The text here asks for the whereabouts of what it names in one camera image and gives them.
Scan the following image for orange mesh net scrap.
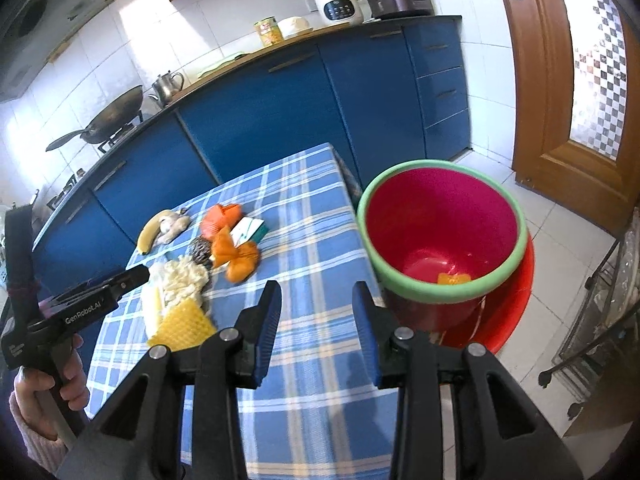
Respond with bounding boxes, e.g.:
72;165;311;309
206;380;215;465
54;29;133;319
210;226;260;284

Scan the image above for white medicine box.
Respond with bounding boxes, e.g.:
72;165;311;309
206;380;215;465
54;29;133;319
230;217;269;247

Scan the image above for yellow foam fruit net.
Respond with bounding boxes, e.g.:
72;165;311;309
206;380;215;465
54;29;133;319
437;272;472;285

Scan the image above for orange plastic bag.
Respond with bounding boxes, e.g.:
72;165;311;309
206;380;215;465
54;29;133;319
200;204;242;240

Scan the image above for blue kitchen base cabinets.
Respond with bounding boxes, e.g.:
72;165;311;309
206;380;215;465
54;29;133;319
32;15;471;298

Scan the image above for person's left hand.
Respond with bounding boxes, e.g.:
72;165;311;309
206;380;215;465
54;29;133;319
13;334;89;441

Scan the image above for blue plaid tablecloth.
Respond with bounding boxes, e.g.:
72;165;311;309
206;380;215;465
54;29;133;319
84;142;402;480

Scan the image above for red plastic basin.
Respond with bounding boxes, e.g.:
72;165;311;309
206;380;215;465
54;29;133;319
440;237;535;354

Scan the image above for red bin with green rim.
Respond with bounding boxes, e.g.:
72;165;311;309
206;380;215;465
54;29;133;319
357;159;529;333

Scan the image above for yellow banana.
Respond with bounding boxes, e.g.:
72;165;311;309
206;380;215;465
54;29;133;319
137;209;172;255

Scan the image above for garlic bulb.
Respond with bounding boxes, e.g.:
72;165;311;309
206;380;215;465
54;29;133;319
158;211;180;234

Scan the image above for ginger root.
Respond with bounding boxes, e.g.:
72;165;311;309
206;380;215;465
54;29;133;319
156;212;191;245

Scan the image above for steel wool scrubber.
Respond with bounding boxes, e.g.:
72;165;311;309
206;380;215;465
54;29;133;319
189;236;213;269

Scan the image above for black wok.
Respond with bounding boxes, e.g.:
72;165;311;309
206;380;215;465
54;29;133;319
46;84;143;152

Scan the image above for steel teapot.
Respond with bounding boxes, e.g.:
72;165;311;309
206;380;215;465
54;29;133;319
150;72;184;108

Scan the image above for range hood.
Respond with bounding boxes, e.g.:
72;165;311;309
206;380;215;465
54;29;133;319
1;0;113;102

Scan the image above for white bowl on counter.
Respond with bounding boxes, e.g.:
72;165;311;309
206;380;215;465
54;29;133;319
278;16;314;39

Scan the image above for yellow food can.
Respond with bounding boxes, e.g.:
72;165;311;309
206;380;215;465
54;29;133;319
254;16;284;48

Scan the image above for wooden door with glass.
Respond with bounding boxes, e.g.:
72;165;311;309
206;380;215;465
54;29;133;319
503;0;639;235

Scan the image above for dark rice cooker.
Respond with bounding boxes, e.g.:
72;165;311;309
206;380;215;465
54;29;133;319
367;0;435;20

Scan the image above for black wire rack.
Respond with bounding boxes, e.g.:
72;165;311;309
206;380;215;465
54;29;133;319
538;209;639;420

